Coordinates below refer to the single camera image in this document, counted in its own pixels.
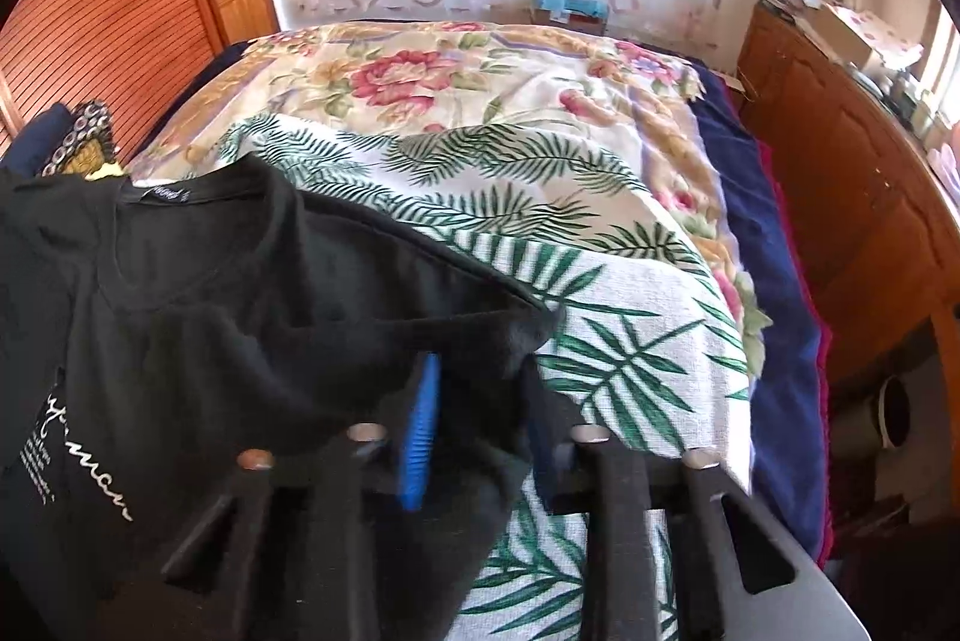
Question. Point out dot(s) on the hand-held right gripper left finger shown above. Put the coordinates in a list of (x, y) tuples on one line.
[(416, 446)]

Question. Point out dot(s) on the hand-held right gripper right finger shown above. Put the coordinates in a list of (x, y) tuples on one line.
[(559, 468)]

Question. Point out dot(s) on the black printed t-shirt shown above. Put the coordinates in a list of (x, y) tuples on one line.
[(225, 311)]

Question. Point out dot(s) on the palm leaf blanket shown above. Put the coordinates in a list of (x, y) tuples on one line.
[(540, 221)]

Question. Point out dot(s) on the grey cylindrical container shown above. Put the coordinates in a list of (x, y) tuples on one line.
[(874, 420)]

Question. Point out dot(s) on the floral blanket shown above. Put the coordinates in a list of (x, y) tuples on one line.
[(420, 74)]

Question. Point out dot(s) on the long wooden cabinet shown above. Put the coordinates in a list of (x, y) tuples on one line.
[(847, 198)]

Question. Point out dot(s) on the yellow plush toy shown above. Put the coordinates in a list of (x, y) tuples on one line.
[(105, 170)]

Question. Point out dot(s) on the patterned cushion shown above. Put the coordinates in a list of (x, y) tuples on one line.
[(79, 134)]

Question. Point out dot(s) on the blue headboard item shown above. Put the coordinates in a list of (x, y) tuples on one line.
[(570, 3)]

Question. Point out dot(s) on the cardboard box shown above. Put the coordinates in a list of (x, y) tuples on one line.
[(862, 37)]

